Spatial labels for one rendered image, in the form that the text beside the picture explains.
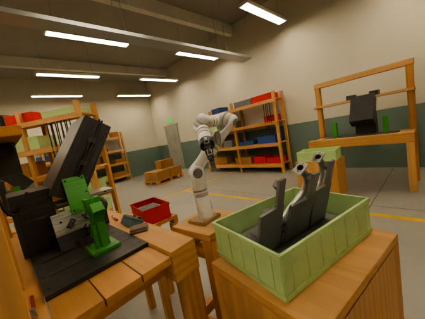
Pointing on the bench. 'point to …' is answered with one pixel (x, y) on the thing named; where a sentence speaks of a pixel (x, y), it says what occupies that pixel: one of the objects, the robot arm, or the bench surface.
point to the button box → (131, 220)
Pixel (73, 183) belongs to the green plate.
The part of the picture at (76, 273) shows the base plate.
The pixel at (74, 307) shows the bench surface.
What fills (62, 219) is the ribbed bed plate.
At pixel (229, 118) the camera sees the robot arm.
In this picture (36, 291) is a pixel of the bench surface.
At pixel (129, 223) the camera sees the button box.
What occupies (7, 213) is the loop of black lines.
